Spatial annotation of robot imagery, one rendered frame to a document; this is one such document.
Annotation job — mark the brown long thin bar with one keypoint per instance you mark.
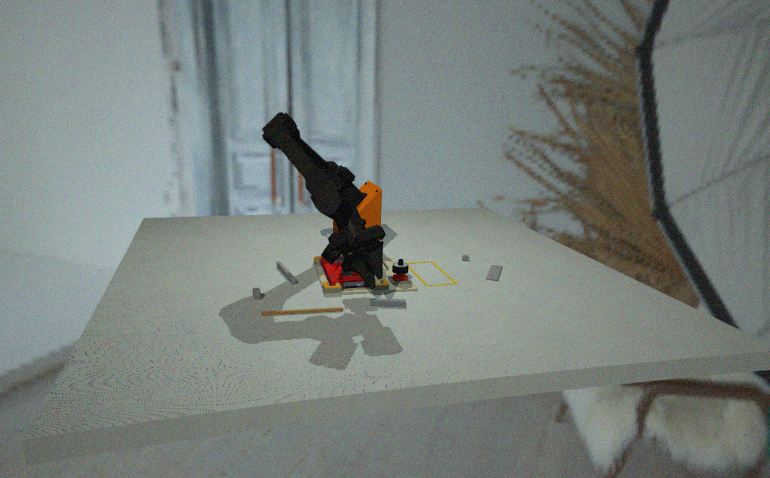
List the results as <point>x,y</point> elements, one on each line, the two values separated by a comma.
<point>285,312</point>

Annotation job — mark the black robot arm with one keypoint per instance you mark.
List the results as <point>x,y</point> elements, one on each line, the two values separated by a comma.
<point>330,185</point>

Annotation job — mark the grey flat bar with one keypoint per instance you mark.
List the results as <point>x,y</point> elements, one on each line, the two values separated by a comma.
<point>494,272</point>

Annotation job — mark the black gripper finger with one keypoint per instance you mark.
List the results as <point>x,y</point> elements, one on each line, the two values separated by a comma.
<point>373,255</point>
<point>365,272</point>

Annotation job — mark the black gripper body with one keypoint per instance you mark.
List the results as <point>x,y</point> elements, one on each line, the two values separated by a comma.
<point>362,236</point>

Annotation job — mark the black wheel with grey hub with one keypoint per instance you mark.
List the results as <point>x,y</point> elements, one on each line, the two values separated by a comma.
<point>400,269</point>

